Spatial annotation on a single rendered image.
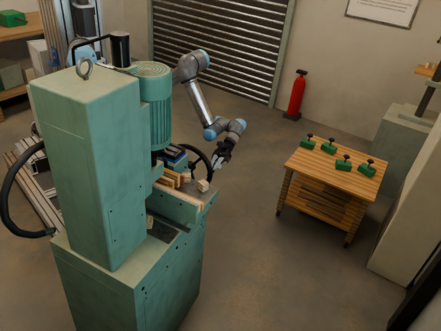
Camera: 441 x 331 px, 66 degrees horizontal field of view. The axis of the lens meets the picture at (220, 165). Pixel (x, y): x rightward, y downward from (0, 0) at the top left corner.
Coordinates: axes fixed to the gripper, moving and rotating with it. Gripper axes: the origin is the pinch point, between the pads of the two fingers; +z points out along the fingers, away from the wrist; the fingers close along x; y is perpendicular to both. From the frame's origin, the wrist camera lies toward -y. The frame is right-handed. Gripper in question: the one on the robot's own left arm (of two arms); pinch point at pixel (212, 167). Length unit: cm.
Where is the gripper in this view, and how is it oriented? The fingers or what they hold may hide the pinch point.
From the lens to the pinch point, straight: 187.4
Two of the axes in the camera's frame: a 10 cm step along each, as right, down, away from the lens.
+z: -4.7, 8.0, -3.7
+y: 1.7, 4.9, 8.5
